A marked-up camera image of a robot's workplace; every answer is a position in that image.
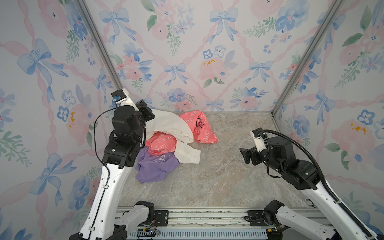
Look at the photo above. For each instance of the purple cloth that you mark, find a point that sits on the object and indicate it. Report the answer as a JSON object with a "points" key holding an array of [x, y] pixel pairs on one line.
{"points": [[154, 168]]}

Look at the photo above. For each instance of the pink patterned cloth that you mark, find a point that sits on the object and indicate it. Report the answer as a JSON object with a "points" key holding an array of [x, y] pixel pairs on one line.
{"points": [[200, 127], [160, 144]]}

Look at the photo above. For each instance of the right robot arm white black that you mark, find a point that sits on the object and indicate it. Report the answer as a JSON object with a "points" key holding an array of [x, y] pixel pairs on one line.
{"points": [[277, 153]]}

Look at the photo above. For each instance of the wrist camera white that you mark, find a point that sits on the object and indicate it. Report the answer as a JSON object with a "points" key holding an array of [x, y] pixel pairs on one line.
{"points": [[260, 139], [122, 98]]}

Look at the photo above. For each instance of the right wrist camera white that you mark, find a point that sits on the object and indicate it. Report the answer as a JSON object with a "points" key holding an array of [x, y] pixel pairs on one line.
{"points": [[260, 139]]}

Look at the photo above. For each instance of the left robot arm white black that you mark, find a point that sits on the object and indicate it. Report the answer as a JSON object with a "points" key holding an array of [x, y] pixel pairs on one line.
{"points": [[125, 143]]}

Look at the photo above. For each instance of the aluminium corner post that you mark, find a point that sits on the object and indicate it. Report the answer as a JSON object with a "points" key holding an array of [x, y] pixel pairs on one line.
{"points": [[309, 52], [95, 34]]}

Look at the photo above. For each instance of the aluminium left corner post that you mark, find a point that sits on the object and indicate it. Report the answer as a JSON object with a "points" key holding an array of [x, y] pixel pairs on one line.
{"points": [[95, 34]]}

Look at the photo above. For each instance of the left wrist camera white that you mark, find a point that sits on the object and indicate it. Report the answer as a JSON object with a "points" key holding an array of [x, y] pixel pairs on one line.
{"points": [[122, 98]]}

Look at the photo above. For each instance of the aluminium right corner post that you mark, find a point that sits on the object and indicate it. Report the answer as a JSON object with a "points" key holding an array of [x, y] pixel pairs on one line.
{"points": [[309, 52]]}

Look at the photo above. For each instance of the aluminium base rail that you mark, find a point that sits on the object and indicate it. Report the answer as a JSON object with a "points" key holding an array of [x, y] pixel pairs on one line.
{"points": [[197, 223]]}

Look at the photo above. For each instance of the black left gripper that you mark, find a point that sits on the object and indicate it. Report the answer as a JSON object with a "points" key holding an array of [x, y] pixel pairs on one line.
{"points": [[141, 107]]}

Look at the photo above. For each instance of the white shirt cloth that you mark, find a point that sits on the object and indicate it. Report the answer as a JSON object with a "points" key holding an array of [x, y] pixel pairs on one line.
{"points": [[171, 124]]}

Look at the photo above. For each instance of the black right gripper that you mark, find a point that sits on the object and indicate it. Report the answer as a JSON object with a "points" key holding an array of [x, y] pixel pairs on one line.
{"points": [[254, 154]]}

